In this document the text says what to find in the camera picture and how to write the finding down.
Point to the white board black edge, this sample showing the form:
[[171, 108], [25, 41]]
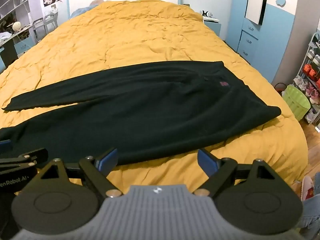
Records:
[[255, 0]]

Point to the grey shoe rack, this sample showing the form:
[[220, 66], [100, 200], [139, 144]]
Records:
[[315, 40]]

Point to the blue nightstand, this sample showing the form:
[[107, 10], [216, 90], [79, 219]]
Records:
[[213, 27]]

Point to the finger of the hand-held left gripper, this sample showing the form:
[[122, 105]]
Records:
[[5, 145], [37, 155]]

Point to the black white headphones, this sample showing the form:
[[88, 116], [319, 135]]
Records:
[[206, 13]]

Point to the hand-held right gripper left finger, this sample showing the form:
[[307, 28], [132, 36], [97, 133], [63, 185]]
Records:
[[109, 159]]

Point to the white desk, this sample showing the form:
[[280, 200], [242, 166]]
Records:
[[10, 45]]

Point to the black pants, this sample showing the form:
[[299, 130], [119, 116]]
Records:
[[140, 105]]

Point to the grey chair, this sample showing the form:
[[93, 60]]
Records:
[[38, 27], [51, 20]]

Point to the white globe lamp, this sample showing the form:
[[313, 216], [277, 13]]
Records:
[[16, 26]]

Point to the group of assorted shoes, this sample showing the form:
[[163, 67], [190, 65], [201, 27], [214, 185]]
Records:
[[311, 73]]

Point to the blue pillow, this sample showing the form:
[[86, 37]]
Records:
[[80, 11]]

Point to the pink slipper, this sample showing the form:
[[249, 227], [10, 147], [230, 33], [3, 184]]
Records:
[[306, 188]]

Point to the white blue wall shelf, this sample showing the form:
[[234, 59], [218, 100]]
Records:
[[15, 2]]

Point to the yellow quilted blanket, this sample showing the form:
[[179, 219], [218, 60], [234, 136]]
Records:
[[140, 35]]

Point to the person's jeans leg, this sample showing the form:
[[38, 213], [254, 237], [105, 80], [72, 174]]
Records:
[[312, 217]]

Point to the blue white wardrobe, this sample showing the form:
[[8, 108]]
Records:
[[280, 42]]

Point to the blue desk drawer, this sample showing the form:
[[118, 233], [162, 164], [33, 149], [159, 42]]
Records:
[[23, 46]]

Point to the green plastic basket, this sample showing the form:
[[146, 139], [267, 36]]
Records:
[[296, 101]]

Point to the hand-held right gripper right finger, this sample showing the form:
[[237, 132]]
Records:
[[207, 162]]

